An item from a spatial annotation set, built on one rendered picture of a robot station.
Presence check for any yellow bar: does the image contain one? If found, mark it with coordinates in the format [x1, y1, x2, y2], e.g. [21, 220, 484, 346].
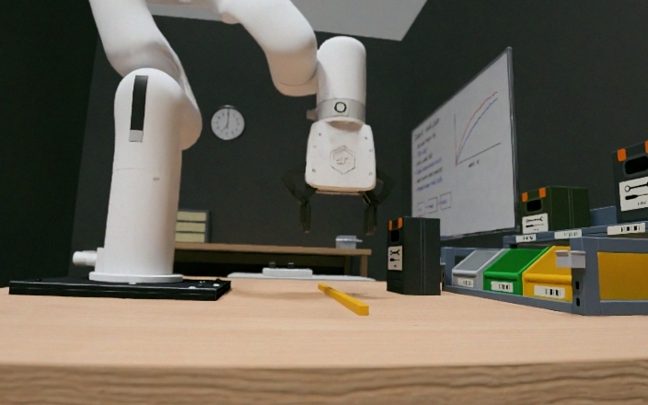
[318, 283, 369, 316]

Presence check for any yellow open-front bin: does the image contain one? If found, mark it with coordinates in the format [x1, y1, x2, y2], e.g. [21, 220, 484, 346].
[523, 246, 648, 302]

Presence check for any green open bin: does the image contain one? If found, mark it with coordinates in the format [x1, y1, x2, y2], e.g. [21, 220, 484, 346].
[483, 247, 552, 295]

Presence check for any grey open bin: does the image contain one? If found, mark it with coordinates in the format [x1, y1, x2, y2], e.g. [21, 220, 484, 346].
[452, 249, 508, 290]

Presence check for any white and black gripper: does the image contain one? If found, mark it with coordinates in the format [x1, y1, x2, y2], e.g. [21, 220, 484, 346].
[282, 116, 396, 235]

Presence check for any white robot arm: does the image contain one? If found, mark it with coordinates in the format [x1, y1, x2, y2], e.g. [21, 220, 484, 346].
[73, 0, 366, 284]

